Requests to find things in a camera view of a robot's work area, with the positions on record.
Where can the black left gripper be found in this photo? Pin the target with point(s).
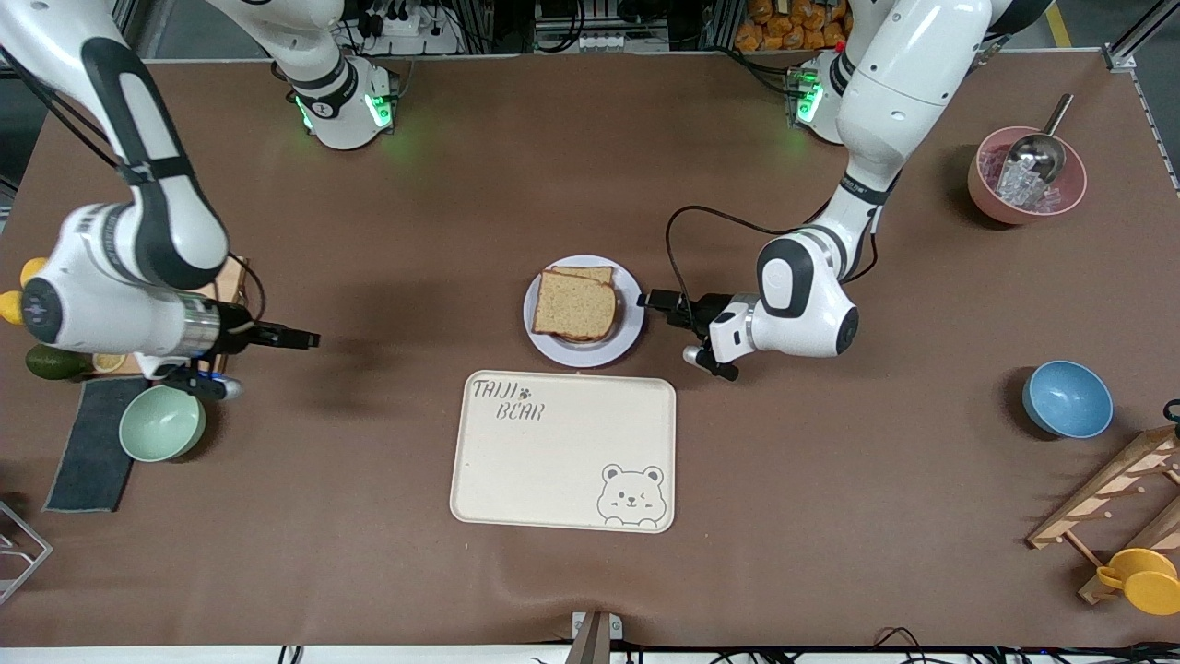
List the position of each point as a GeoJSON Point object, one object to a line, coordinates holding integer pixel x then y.
{"type": "Point", "coordinates": [698, 312]}

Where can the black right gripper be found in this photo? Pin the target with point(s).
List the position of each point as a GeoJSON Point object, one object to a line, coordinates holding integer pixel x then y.
{"type": "Point", "coordinates": [238, 334]}

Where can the plain brown bread slice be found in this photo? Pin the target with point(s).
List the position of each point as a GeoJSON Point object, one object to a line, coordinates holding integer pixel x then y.
{"type": "Point", "coordinates": [572, 304]}

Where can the pale lavender round plate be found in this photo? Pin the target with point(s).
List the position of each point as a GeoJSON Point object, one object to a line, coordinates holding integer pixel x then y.
{"type": "Point", "coordinates": [572, 355]}

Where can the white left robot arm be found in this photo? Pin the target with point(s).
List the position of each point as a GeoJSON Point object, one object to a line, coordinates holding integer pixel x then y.
{"type": "Point", "coordinates": [885, 120]}

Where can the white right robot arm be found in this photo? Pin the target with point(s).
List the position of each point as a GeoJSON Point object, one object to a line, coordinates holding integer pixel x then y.
{"type": "Point", "coordinates": [166, 221]}

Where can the wooden cutting board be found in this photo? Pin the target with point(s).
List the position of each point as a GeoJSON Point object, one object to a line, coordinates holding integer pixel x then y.
{"type": "Point", "coordinates": [237, 277]}

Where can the bread slice under egg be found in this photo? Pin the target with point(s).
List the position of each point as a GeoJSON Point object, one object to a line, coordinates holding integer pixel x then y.
{"type": "Point", "coordinates": [585, 274]}

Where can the mint green bowl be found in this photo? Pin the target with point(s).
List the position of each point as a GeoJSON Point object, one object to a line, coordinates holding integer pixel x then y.
{"type": "Point", "coordinates": [161, 424]}

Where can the lemon slice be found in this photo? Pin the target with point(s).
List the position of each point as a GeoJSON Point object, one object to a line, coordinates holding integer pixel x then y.
{"type": "Point", "coordinates": [108, 362]}

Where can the cream tray with bear print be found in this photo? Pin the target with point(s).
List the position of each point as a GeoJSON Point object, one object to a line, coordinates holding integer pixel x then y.
{"type": "Point", "coordinates": [553, 461]}

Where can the green avocado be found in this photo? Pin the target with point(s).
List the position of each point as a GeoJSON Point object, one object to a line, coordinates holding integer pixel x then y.
{"type": "Point", "coordinates": [55, 362]}

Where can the dark grey cloth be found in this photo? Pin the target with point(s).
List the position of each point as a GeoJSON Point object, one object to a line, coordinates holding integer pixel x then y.
{"type": "Point", "coordinates": [88, 461]}

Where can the yellow lemon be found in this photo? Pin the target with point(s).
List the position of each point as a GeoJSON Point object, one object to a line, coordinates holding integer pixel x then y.
{"type": "Point", "coordinates": [11, 307]}
{"type": "Point", "coordinates": [30, 270]}

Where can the orange snack bags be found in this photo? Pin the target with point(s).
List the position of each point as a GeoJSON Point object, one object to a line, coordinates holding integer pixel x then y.
{"type": "Point", "coordinates": [793, 28]}

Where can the white power strip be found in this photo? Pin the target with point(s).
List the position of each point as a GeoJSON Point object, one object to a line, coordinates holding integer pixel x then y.
{"type": "Point", "coordinates": [415, 23]}

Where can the pink bowl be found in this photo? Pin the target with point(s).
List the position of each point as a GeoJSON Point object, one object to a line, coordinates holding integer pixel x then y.
{"type": "Point", "coordinates": [986, 198]}

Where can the clear ice cubes pile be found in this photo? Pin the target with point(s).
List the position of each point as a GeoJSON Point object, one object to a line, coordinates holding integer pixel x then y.
{"type": "Point", "coordinates": [1014, 189]}

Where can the metal scoop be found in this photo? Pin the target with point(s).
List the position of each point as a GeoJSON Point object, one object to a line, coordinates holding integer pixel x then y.
{"type": "Point", "coordinates": [1037, 157]}

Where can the blue bowl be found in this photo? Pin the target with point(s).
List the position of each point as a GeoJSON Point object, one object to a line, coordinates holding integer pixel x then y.
{"type": "Point", "coordinates": [1069, 401]}

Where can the wooden drying rack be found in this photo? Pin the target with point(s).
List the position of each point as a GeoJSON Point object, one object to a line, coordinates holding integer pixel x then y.
{"type": "Point", "coordinates": [1106, 489]}

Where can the yellow cup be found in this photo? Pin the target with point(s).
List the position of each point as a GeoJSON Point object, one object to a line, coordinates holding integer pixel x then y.
{"type": "Point", "coordinates": [1148, 581]}

